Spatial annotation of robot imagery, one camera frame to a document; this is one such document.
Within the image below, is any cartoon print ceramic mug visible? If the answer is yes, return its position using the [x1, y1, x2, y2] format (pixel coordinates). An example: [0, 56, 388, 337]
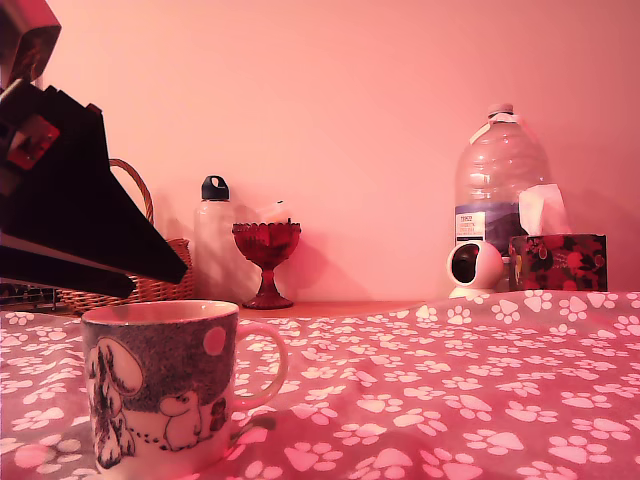
[80, 298, 290, 474]

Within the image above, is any white bottle with black cap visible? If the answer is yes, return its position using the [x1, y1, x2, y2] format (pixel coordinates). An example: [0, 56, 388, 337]
[193, 174, 249, 304]

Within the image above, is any red glass goblet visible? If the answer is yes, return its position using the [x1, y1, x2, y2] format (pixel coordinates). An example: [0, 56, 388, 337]
[231, 221, 304, 310]

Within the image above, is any white candle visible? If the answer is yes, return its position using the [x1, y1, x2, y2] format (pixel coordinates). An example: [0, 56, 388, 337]
[262, 199, 288, 225]

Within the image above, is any paw print cloth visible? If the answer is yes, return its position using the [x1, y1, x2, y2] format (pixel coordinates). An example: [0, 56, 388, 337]
[0, 288, 640, 480]

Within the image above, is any large clear water bottle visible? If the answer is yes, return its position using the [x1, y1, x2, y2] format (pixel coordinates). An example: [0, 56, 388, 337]
[454, 103, 552, 261]

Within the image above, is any white tissue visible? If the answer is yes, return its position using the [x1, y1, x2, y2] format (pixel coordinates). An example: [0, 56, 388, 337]
[518, 183, 572, 236]

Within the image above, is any floral tissue box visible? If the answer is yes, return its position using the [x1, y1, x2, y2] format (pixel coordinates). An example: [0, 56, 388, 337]
[508, 233, 610, 293]

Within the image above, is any wire utensil rack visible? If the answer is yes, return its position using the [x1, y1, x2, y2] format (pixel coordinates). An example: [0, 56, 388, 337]
[0, 282, 57, 309]

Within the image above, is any wicker basket with handle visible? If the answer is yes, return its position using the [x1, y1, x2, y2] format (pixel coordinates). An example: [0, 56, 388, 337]
[58, 158, 197, 315]

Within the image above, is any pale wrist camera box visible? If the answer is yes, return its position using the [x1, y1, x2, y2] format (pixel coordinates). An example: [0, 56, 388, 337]
[0, 0, 62, 84]

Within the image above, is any small white round camera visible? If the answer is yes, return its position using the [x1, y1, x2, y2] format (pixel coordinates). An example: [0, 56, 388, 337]
[446, 241, 506, 300]

